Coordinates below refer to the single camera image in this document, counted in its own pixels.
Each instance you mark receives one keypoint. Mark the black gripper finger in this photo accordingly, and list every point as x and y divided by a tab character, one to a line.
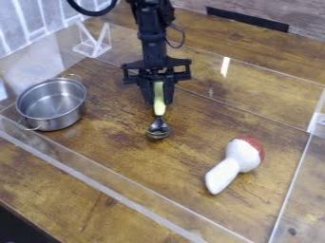
168	82
145	90

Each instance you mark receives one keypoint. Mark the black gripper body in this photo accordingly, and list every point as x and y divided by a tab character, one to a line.
174	67

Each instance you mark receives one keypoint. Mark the green handled metal spoon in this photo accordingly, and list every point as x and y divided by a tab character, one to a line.
158	129

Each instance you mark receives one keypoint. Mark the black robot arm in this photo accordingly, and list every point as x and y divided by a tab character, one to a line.
154	16

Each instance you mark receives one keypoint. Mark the clear acrylic triangle stand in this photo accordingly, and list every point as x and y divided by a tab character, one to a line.
91	46

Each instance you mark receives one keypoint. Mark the small steel pot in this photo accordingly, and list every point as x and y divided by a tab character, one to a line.
51	105

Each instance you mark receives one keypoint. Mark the red white toy mushroom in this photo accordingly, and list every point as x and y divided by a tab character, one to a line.
243	157

